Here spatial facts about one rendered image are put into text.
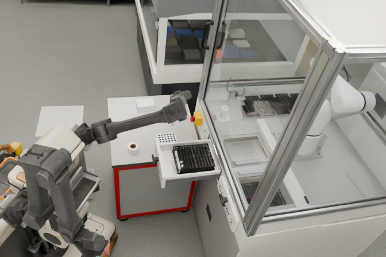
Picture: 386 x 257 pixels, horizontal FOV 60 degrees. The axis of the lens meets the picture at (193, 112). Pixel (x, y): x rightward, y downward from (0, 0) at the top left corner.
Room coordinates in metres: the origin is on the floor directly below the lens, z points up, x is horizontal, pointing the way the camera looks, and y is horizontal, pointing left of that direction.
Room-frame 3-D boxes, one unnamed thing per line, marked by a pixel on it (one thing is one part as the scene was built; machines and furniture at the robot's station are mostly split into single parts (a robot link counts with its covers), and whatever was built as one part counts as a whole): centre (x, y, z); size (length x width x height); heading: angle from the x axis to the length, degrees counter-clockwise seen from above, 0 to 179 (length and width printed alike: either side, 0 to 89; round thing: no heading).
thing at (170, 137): (1.48, 0.14, 0.78); 0.12 x 0.08 x 0.04; 111
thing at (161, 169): (1.21, 0.14, 0.87); 0.29 x 0.02 x 0.11; 20
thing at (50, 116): (1.51, 0.86, 0.38); 0.30 x 0.30 x 0.76; 17
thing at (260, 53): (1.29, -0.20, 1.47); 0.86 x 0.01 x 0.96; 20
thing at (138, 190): (1.60, 0.26, 0.38); 0.62 x 0.58 x 0.76; 20
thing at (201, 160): (1.28, -0.05, 0.87); 0.22 x 0.18 x 0.06; 110
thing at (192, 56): (3.05, 0.09, 1.13); 1.78 x 1.14 x 0.45; 20
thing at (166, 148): (1.28, -0.06, 0.86); 0.40 x 0.26 x 0.06; 110
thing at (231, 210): (1.02, -0.27, 0.87); 0.29 x 0.02 x 0.11; 20
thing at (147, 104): (1.77, 0.35, 0.79); 0.13 x 0.09 x 0.05; 115
